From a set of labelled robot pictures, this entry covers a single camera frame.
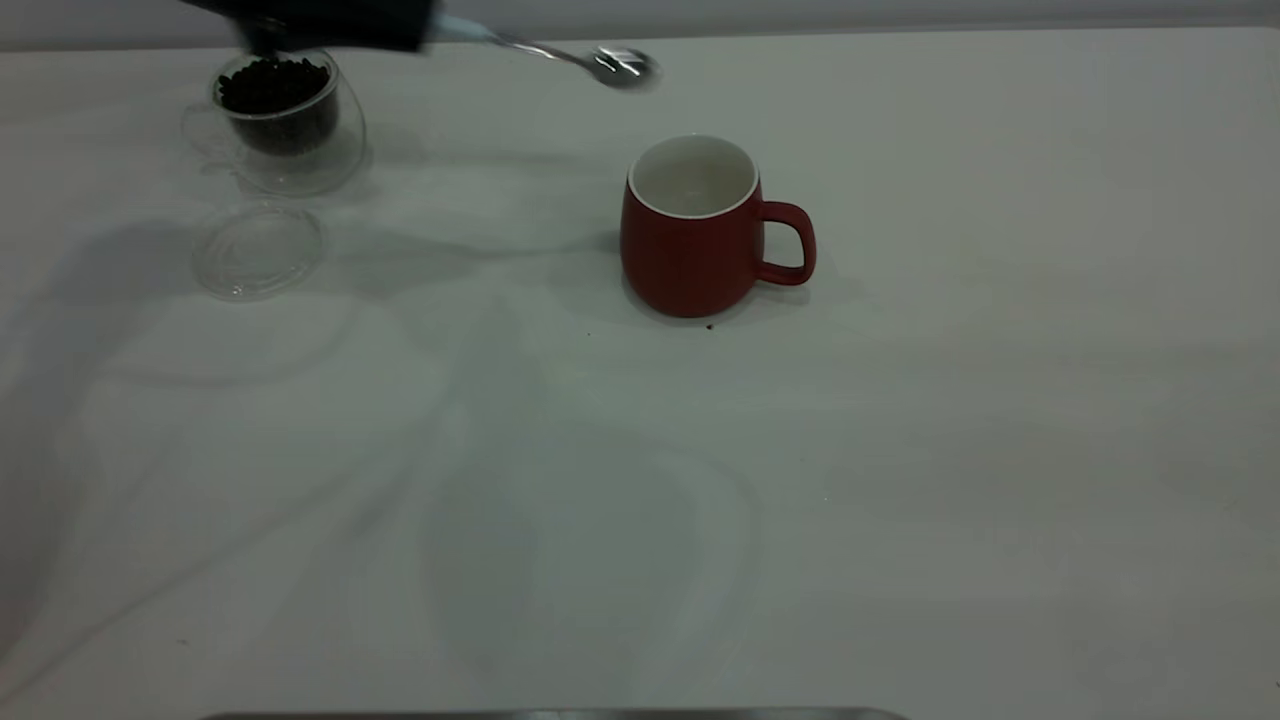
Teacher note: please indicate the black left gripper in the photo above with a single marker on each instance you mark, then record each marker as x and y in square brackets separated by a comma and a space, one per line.
[265, 25]

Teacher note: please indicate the red ceramic mug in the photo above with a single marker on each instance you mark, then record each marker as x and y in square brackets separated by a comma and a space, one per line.
[685, 260]

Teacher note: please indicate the dark coffee beans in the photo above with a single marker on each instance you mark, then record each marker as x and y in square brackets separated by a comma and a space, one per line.
[280, 100]

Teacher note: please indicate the clear round glass lid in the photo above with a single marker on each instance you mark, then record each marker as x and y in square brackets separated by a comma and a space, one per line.
[255, 270]

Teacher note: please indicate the clear double-wall glass cup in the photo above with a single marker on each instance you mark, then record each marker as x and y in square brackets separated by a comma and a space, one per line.
[320, 165]

